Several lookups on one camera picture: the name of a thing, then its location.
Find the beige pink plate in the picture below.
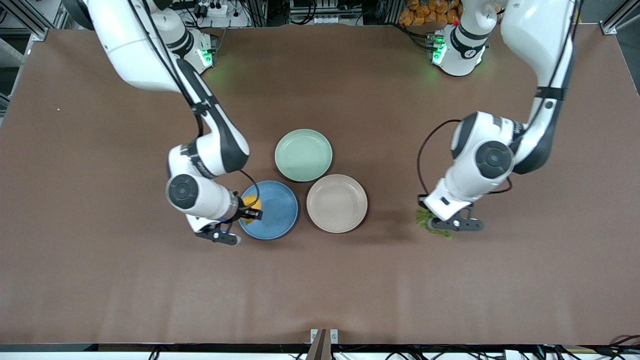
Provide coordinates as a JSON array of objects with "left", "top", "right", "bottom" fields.
[{"left": 306, "top": 174, "right": 369, "bottom": 234}]

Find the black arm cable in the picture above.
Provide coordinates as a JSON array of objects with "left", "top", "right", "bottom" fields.
[
  {"left": 417, "top": 0, "right": 584, "bottom": 197},
  {"left": 126, "top": 0, "right": 261, "bottom": 212}
]

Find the green lettuce leaf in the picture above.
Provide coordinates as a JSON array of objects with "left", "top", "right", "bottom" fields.
[{"left": 414, "top": 206, "right": 453, "bottom": 239}]

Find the aluminium frame profile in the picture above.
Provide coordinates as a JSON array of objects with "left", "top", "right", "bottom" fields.
[
  {"left": 601, "top": 0, "right": 640, "bottom": 36},
  {"left": 0, "top": 0, "right": 50, "bottom": 42}
]

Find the yellow lemon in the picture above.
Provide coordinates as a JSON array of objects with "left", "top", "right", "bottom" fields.
[{"left": 242, "top": 195, "right": 262, "bottom": 224}]

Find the blue plate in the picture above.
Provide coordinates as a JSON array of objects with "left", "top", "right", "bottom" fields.
[{"left": 237, "top": 180, "right": 299, "bottom": 241}]

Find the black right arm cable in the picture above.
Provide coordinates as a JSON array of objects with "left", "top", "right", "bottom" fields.
[{"left": 126, "top": 0, "right": 261, "bottom": 212}]

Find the green plate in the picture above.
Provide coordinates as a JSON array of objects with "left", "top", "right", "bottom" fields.
[{"left": 274, "top": 128, "right": 334, "bottom": 183}]

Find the white power strip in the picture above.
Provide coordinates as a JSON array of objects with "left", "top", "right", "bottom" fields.
[{"left": 194, "top": 1, "right": 231, "bottom": 18}]

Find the bag of orange fruit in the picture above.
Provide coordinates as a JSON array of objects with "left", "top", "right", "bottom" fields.
[{"left": 398, "top": 0, "right": 463, "bottom": 27}]

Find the metal table edge bracket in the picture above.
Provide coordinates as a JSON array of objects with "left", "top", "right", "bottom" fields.
[{"left": 310, "top": 328, "right": 339, "bottom": 346}]

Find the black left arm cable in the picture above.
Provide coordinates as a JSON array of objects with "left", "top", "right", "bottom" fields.
[{"left": 417, "top": 0, "right": 584, "bottom": 197}]

